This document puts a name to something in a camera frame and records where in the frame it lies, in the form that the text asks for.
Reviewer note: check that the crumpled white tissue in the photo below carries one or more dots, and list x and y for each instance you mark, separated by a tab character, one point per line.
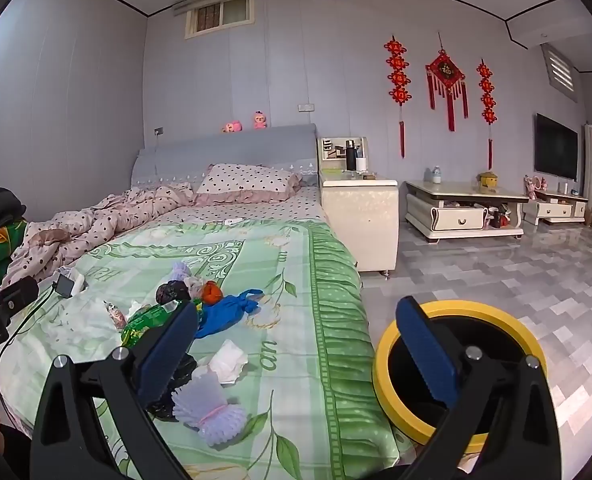
225	360

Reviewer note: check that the white wall socket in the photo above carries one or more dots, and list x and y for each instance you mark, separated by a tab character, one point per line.
306	107

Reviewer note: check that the pink plush toy sitting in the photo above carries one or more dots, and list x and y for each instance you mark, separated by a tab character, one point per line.
260	120

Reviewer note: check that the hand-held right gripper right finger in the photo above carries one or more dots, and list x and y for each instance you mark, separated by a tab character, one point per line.
426	350

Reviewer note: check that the small white tissue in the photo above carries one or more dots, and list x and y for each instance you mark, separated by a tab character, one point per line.
135	309

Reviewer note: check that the small lavender foam net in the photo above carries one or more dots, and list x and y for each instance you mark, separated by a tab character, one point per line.
180	271

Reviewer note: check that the small pink snack wrapper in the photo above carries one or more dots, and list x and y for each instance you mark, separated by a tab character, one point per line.
115	316

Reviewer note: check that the white standing air conditioner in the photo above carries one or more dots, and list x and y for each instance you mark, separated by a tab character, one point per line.
591	160

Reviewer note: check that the polka dot pillow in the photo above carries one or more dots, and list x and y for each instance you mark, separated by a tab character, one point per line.
248	182

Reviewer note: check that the crumpled pale wrapper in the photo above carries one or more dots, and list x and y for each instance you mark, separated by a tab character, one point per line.
194	287

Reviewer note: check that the cream nightstand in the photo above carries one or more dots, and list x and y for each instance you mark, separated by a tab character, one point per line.
358	220

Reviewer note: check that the cream television stand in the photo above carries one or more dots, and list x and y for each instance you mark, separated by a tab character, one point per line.
556	208

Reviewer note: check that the pink polka dot duvet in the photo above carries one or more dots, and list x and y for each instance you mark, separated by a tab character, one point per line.
100	225

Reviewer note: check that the cream coffee table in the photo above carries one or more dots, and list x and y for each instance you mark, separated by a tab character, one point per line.
456	217

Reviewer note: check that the green floral blanket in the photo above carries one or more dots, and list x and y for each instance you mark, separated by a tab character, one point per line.
286	270

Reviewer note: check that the orange peel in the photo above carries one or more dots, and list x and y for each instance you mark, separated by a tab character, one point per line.
211	292

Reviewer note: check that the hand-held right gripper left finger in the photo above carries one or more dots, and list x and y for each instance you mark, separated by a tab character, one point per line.
168	355

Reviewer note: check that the small barred window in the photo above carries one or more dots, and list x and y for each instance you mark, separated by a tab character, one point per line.
220	14

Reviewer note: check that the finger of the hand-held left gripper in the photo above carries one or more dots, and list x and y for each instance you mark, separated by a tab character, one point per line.
20	290

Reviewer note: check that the pink doll figure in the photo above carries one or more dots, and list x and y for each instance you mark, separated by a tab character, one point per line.
532	187

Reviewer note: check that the black charger block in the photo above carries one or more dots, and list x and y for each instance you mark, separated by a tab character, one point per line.
64	286

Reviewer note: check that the window with white blind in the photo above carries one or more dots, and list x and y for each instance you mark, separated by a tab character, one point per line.
558	72

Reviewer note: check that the black plastic bag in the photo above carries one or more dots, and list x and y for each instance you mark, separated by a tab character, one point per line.
172	292
183	367

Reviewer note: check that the pink plush toy lying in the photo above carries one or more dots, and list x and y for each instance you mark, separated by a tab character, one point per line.
231	127

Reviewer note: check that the black thermos flask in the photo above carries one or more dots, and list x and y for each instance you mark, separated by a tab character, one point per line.
351	156

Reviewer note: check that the blue plastic bag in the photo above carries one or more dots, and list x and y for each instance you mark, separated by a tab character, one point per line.
220	312

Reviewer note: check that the grey bed headboard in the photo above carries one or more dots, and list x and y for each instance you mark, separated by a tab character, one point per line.
225	152

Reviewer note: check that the black wall television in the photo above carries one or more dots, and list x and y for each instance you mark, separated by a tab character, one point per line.
556	147

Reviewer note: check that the yellow rimmed black trash bin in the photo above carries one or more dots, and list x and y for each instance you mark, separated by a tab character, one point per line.
476	306

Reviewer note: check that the red diamond knot ornament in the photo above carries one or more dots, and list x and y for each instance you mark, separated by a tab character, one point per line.
446	72

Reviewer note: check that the green snack packet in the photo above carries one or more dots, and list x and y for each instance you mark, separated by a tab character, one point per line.
143	321

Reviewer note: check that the polka dot bedsheet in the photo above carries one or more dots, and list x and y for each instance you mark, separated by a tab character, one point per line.
286	207

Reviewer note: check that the white tissue wad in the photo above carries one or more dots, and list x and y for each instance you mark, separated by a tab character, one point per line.
79	280

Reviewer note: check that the purple foam fruit net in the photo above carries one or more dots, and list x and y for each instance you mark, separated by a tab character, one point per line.
208	410

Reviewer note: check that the white cup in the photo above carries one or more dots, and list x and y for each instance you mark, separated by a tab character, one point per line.
361	165

